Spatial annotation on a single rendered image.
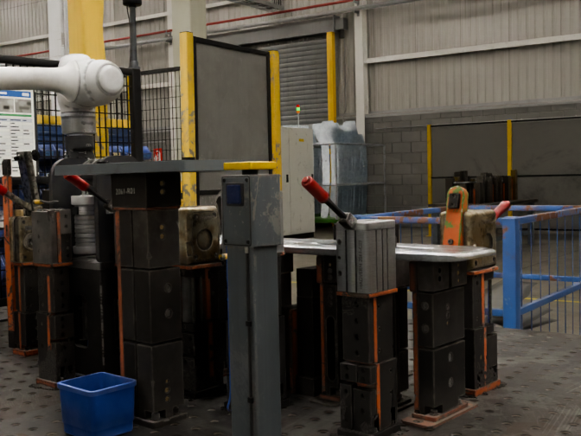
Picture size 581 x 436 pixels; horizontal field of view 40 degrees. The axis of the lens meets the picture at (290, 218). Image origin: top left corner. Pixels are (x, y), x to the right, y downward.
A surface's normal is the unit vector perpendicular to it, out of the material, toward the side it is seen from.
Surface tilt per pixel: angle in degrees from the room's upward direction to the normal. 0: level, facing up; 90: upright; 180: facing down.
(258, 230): 90
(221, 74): 90
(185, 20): 90
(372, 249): 90
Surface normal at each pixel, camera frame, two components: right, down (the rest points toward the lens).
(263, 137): 0.85, 0.01
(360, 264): -0.65, 0.05
